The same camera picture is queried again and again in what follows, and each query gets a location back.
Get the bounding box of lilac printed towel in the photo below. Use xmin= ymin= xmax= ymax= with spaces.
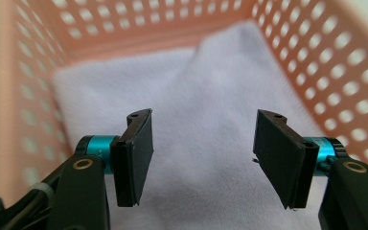
xmin=52 ymin=20 xmax=334 ymax=230

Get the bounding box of pink perforated plastic basket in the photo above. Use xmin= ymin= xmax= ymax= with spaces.
xmin=0 ymin=0 xmax=368 ymax=207

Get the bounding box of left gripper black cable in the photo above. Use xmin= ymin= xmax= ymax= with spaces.
xmin=0 ymin=182 xmax=58 ymax=230

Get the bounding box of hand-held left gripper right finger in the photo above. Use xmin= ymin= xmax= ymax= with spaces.
xmin=252 ymin=109 xmax=368 ymax=230

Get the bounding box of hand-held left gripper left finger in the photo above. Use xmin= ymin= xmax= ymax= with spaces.
xmin=47 ymin=108 xmax=154 ymax=230

